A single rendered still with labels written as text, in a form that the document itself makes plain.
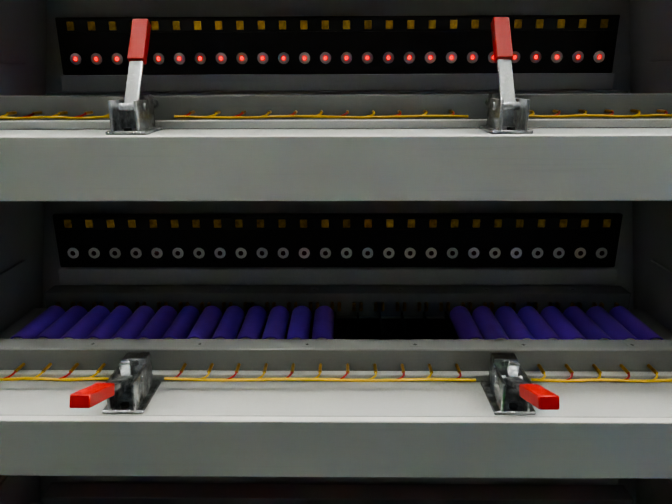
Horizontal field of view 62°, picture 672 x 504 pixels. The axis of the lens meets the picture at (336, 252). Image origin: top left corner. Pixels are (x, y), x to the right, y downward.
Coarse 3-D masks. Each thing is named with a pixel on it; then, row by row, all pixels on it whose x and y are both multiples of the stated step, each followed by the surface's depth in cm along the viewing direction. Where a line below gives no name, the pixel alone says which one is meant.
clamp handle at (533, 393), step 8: (512, 368) 38; (512, 376) 38; (512, 384) 37; (520, 384) 35; (528, 384) 35; (536, 384) 35; (520, 392) 35; (528, 392) 33; (536, 392) 32; (544, 392) 32; (552, 392) 32; (528, 400) 33; (536, 400) 32; (544, 400) 32; (552, 400) 32; (544, 408) 32; (552, 408) 32
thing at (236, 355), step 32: (0, 352) 42; (32, 352) 42; (64, 352) 42; (96, 352) 42; (160, 352) 42; (192, 352) 42; (224, 352) 42; (256, 352) 42; (288, 352) 42; (320, 352) 42; (352, 352) 42; (384, 352) 42; (416, 352) 42; (448, 352) 42; (480, 352) 42; (512, 352) 42; (544, 352) 42; (576, 352) 42; (608, 352) 42; (640, 352) 42
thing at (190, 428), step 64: (0, 320) 50; (0, 384) 42; (64, 384) 42; (192, 384) 42; (256, 384) 42; (320, 384) 42; (384, 384) 42; (448, 384) 42; (576, 384) 42; (640, 384) 41; (0, 448) 38; (64, 448) 38; (128, 448) 38; (192, 448) 38; (256, 448) 38; (320, 448) 38; (384, 448) 38; (448, 448) 38; (512, 448) 38; (576, 448) 38; (640, 448) 38
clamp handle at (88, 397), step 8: (120, 368) 38; (128, 368) 38; (120, 376) 39; (128, 376) 39; (96, 384) 35; (104, 384) 35; (112, 384) 35; (120, 384) 36; (80, 392) 32; (88, 392) 32; (96, 392) 33; (104, 392) 34; (112, 392) 35; (72, 400) 32; (80, 400) 32; (88, 400) 32; (96, 400) 33
